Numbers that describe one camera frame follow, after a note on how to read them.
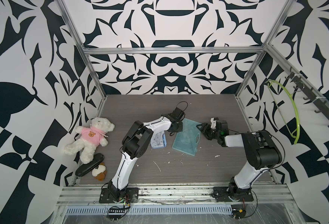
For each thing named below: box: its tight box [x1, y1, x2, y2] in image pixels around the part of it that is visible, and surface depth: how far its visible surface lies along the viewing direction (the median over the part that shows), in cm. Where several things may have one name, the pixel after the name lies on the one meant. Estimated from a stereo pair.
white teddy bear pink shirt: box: [64, 117, 115, 164], surface depth 89 cm
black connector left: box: [106, 209, 126, 222], surface depth 74 cm
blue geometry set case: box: [150, 130, 167, 149], surface depth 95 cm
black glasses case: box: [75, 153, 105, 177], surface depth 83 cm
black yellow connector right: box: [230, 203, 247, 219], surface depth 73 cm
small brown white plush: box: [91, 161, 108, 182], surface depth 81 cm
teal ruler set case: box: [171, 117, 202, 157], surface depth 96 cm
